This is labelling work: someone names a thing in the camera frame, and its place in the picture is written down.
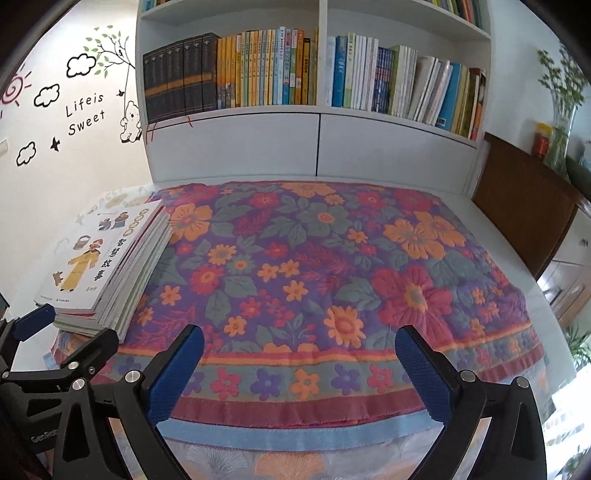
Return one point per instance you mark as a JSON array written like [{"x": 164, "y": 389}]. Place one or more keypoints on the leaning mixed books right shelf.
[{"x": 398, "y": 81}]

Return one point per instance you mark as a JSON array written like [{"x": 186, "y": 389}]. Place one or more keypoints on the colourful floral quilt mat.
[{"x": 300, "y": 288}]

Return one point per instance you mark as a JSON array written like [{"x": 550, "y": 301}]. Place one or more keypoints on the row of yellow books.
[{"x": 268, "y": 67}]

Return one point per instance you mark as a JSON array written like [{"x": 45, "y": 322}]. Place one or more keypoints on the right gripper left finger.
[{"x": 86, "y": 447}]

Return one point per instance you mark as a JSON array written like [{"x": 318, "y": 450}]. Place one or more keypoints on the glass vase with plant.
[{"x": 566, "y": 82}]

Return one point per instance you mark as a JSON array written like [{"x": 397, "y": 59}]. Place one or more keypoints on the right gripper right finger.
[{"x": 514, "y": 444}]

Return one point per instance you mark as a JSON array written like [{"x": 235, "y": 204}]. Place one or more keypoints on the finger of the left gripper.
[
  {"x": 21, "y": 329},
  {"x": 84, "y": 363}
]

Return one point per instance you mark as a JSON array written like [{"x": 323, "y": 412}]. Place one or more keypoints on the white bookshelf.
[{"x": 288, "y": 141}]

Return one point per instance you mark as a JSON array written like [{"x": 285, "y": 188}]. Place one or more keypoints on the stack of sorted books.
[{"x": 117, "y": 304}]

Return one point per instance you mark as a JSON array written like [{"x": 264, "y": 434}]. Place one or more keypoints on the row of black books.
[{"x": 180, "y": 79}]

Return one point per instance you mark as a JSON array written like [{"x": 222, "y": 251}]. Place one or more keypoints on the red yellow container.
[{"x": 541, "y": 141}]

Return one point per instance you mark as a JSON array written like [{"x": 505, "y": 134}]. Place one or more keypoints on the brown wooden cabinet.
[{"x": 544, "y": 218}]

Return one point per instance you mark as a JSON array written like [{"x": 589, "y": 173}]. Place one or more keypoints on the white book yellow robed man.
[{"x": 101, "y": 247}]

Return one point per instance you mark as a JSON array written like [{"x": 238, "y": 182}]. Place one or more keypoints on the white wall switch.
[{"x": 4, "y": 147}]

